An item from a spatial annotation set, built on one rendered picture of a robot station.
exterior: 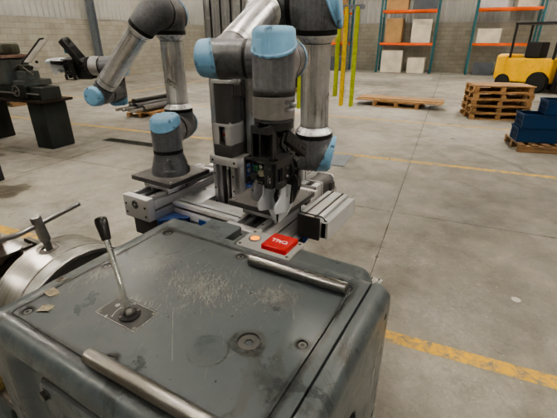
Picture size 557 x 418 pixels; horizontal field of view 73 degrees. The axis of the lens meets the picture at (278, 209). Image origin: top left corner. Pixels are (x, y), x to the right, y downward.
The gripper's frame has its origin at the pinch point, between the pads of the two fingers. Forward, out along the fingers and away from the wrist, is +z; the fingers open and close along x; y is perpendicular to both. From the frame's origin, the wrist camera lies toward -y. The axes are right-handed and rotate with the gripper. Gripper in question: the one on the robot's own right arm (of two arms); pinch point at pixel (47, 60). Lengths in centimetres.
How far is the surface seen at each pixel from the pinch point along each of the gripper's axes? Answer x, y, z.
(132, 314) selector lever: -111, 17, -94
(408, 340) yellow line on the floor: 12, 161, -172
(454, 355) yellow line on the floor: 4, 161, -197
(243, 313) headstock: -107, 18, -111
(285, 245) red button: -86, 20, -115
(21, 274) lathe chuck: -99, 24, -60
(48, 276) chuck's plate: -100, 23, -68
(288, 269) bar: -96, 18, -117
